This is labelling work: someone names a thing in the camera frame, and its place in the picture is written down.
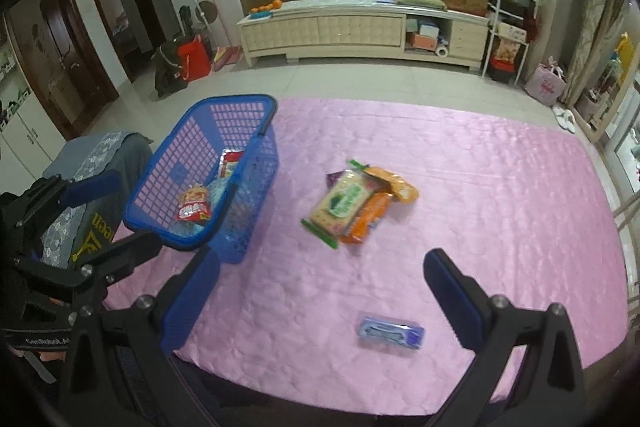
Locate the plate of oranges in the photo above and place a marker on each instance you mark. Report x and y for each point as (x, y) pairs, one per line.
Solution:
(266, 10)

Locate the pink gift bag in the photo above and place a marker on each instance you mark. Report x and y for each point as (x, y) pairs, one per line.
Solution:
(546, 84)

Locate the red peanut snack bag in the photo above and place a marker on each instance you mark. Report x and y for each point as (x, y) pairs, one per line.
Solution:
(194, 205)

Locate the dark bag on floor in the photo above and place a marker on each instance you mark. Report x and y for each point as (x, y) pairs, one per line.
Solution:
(168, 70)

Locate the red shopping bag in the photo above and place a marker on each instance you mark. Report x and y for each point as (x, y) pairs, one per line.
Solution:
(195, 62)

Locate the green label cracker pack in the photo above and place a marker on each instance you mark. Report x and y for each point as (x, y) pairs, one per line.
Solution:
(332, 217)

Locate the purple gum pack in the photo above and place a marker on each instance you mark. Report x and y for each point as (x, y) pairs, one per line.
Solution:
(403, 335)

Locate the blue plastic basket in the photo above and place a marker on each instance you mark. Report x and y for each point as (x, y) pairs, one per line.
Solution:
(189, 155)

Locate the orange sausage snack pack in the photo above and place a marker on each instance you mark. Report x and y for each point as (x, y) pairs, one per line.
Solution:
(367, 218)

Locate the broom with red head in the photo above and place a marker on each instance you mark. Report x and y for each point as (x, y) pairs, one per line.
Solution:
(227, 53)

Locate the person's left hand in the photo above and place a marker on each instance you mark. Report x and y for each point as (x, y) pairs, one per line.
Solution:
(43, 356)

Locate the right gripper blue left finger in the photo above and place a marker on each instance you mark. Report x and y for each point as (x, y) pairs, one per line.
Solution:
(184, 296)

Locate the white wall cupboard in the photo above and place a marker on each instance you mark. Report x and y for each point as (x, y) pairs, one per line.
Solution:
(30, 141)

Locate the orange yellow snack pouch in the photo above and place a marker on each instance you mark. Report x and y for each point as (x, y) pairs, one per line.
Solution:
(402, 190)

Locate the patterned curtain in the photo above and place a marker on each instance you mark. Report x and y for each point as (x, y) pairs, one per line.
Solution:
(599, 17)

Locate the cream tv cabinet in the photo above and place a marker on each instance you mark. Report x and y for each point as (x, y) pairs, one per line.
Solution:
(365, 29)

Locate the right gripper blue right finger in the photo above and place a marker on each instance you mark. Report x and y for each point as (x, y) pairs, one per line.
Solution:
(464, 303)

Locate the folded green cloth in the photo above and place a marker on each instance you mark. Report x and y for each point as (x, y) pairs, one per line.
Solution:
(438, 5)

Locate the white metal shelf rack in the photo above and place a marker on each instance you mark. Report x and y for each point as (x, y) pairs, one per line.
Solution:
(512, 29)

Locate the grey blue covered chair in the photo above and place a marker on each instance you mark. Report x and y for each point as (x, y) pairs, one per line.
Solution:
(106, 168)

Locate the white slippers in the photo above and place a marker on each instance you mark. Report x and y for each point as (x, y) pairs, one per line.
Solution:
(564, 118)

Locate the red green snack bag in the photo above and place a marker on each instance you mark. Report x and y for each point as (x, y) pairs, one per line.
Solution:
(228, 161)

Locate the pink quilted tablecloth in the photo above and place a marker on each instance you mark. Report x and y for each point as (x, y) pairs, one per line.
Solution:
(518, 207)

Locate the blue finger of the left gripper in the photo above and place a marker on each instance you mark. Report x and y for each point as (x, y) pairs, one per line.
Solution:
(79, 193)
(124, 256)

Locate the arched floor mirror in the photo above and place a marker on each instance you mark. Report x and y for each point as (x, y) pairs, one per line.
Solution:
(613, 80)

